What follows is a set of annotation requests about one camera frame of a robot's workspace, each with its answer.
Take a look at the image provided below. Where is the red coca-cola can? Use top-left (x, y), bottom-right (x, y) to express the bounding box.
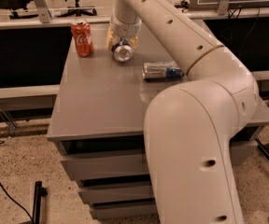
top-left (71, 21), bottom-right (94, 57)

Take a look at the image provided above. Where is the grey drawer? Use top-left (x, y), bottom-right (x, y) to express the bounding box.
top-left (57, 135), bottom-right (256, 180)
top-left (90, 200), bottom-right (157, 219)
top-left (78, 181), bottom-right (154, 204)

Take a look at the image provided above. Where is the grey metal railing frame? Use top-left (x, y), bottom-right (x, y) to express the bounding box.
top-left (0, 0), bottom-right (269, 33)

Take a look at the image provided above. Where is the blue pepsi can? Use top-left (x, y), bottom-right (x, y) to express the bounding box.
top-left (112, 39), bottom-right (134, 63)

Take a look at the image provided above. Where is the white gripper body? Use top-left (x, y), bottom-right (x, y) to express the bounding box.
top-left (109, 15), bottom-right (142, 39)

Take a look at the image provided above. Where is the silver blue red bull can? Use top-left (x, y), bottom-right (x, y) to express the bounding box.
top-left (142, 62), bottom-right (184, 79)

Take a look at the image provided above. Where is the grey drawer cabinet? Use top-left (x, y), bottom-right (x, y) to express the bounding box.
top-left (46, 19), bottom-right (269, 220)

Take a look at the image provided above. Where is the black stand foot left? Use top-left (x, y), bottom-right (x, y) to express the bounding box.
top-left (31, 181), bottom-right (48, 224)

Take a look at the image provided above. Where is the middle grey drawer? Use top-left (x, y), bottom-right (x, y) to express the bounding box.
top-left (78, 181), bottom-right (154, 204)

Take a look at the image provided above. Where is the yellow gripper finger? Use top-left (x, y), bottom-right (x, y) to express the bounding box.
top-left (106, 28), bottom-right (120, 50)
top-left (128, 35), bottom-right (138, 50)

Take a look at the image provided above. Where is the top grey drawer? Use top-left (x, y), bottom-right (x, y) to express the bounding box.
top-left (57, 135), bottom-right (256, 180)

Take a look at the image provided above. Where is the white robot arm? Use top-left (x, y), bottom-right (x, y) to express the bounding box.
top-left (122, 0), bottom-right (259, 224)

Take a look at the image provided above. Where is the bottom grey drawer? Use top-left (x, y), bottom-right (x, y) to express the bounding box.
top-left (90, 200), bottom-right (157, 219)

